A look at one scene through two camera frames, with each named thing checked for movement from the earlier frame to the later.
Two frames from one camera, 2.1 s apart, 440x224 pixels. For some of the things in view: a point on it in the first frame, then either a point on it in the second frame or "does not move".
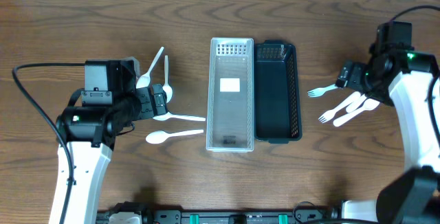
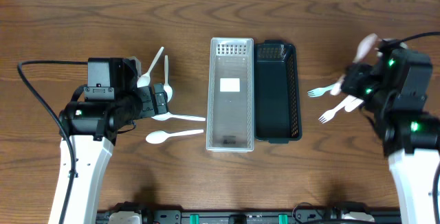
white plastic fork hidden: [356, 104] does not move
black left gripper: [157, 100] does not move
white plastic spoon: [369, 105] → [366, 49]
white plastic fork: [330, 115] does not move
